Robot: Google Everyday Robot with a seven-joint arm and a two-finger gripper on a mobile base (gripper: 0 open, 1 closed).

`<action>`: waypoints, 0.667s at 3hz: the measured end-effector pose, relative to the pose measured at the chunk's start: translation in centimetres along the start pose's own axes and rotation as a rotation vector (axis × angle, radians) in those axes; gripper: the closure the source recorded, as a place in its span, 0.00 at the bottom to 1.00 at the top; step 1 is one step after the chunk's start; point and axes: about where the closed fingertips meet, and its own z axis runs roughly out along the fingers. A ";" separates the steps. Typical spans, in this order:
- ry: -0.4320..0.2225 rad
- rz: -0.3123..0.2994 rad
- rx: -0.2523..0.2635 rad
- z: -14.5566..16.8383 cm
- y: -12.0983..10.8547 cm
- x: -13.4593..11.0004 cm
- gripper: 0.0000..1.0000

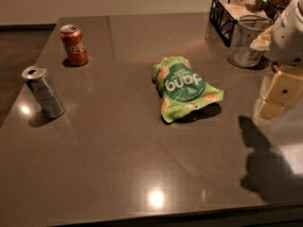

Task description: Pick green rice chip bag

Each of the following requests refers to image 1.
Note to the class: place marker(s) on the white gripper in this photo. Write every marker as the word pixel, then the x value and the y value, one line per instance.
pixel 288 43

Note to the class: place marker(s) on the green rice chip bag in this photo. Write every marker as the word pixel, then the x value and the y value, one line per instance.
pixel 182 90

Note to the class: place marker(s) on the red cola can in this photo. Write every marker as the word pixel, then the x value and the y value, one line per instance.
pixel 73 44

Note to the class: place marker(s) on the silver green soda can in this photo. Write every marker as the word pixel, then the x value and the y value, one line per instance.
pixel 40 84

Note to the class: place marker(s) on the wire mesh cup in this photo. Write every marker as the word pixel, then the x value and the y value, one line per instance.
pixel 240 53

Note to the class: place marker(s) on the black wire napkin holder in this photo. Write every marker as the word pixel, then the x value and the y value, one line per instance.
pixel 224 15

